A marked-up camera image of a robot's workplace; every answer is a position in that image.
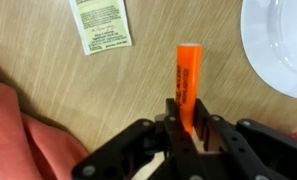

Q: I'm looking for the red orange cloth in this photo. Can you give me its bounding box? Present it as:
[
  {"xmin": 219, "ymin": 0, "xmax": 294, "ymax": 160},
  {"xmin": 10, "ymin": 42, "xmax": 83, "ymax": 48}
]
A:
[{"xmin": 0, "ymin": 83, "xmax": 88, "ymax": 180}]

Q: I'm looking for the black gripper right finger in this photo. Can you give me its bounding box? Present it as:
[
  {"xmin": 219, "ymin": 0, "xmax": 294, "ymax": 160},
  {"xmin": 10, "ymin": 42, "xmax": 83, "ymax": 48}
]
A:
[{"xmin": 194, "ymin": 99, "xmax": 297, "ymax": 180}]

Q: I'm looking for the orange pen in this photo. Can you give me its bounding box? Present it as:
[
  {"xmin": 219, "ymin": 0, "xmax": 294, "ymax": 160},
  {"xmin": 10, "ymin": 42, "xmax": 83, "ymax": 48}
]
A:
[{"xmin": 176, "ymin": 43, "xmax": 202, "ymax": 134}]

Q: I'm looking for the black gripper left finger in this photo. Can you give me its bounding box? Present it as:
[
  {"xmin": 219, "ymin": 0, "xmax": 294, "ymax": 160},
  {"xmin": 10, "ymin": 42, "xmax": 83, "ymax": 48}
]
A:
[{"xmin": 71, "ymin": 99, "xmax": 208, "ymax": 180}]

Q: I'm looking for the small green white packet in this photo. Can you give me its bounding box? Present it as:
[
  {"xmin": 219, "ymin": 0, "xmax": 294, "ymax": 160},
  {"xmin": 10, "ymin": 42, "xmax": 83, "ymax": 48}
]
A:
[{"xmin": 68, "ymin": 0, "xmax": 132, "ymax": 55}]

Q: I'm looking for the white plate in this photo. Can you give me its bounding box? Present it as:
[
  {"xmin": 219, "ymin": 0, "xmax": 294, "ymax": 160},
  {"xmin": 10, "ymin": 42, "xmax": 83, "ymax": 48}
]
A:
[{"xmin": 240, "ymin": 0, "xmax": 297, "ymax": 98}]

